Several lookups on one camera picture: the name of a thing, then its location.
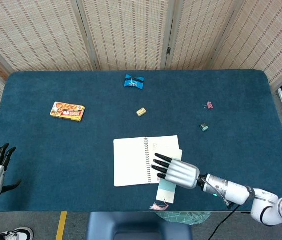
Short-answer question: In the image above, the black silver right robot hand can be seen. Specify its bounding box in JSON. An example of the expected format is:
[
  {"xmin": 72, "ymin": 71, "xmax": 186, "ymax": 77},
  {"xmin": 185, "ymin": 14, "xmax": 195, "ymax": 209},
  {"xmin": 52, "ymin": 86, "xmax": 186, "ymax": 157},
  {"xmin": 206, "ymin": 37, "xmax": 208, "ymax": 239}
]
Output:
[{"xmin": 150, "ymin": 152, "xmax": 201, "ymax": 190}]

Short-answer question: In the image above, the light blue bookmark pink tassel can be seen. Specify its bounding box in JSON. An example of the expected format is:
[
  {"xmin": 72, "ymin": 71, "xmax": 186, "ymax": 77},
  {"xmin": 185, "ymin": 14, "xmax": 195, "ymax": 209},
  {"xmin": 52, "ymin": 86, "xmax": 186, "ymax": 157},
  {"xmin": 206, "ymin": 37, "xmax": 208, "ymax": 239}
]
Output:
[{"xmin": 149, "ymin": 149, "xmax": 183, "ymax": 211}]

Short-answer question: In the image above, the open white spiral notebook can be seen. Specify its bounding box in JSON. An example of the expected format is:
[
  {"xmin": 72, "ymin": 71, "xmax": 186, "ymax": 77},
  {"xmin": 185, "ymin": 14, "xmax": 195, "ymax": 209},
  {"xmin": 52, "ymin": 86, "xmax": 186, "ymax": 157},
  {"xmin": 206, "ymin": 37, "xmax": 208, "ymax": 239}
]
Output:
[{"xmin": 113, "ymin": 135, "xmax": 181, "ymax": 188}]

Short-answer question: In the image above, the green checked cloth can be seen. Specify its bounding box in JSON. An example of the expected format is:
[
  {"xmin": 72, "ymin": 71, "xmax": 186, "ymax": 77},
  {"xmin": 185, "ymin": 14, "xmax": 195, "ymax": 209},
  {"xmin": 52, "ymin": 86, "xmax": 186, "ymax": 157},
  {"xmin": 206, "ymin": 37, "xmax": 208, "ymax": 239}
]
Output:
[{"xmin": 155, "ymin": 211, "xmax": 211, "ymax": 226}]

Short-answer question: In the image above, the black white sneaker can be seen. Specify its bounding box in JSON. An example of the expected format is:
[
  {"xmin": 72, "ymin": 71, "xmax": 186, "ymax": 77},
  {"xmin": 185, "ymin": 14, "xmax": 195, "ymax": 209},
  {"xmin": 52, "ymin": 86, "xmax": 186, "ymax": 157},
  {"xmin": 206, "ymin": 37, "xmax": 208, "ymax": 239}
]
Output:
[{"xmin": 0, "ymin": 226, "xmax": 34, "ymax": 240}]

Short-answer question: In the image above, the dark blue felt table mat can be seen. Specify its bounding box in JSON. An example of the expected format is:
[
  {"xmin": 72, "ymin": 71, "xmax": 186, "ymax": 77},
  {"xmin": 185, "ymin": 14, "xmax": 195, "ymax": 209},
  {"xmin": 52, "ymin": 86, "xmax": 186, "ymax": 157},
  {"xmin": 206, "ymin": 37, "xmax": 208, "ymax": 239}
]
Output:
[{"xmin": 0, "ymin": 69, "xmax": 282, "ymax": 213}]

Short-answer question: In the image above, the yellow floor tape strip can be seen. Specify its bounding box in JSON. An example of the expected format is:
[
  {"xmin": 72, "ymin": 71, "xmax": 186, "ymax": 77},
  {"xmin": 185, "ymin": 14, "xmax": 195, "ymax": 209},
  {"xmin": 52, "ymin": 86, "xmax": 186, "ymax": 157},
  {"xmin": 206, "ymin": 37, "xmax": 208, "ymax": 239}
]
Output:
[{"xmin": 55, "ymin": 211, "xmax": 68, "ymax": 240}]

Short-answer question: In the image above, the blue snack packet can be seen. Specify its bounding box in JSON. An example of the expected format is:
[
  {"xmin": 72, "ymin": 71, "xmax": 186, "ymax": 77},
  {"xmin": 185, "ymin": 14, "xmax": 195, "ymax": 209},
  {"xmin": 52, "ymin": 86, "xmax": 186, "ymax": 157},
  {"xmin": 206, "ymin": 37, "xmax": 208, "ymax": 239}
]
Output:
[{"xmin": 123, "ymin": 74, "xmax": 145, "ymax": 90}]

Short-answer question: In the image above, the yellow orange food box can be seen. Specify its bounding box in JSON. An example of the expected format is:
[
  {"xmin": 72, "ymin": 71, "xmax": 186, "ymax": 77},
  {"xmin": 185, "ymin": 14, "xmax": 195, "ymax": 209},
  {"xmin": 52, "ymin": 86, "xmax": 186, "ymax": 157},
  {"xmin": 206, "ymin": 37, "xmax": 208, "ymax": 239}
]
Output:
[{"xmin": 49, "ymin": 101, "xmax": 86, "ymax": 123}]

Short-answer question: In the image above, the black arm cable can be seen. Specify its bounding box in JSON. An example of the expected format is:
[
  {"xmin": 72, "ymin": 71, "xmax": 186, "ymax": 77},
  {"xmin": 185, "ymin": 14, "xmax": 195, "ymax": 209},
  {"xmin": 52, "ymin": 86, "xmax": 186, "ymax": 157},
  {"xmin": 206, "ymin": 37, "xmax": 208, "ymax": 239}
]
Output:
[{"xmin": 207, "ymin": 203, "xmax": 241, "ymax": 240}]

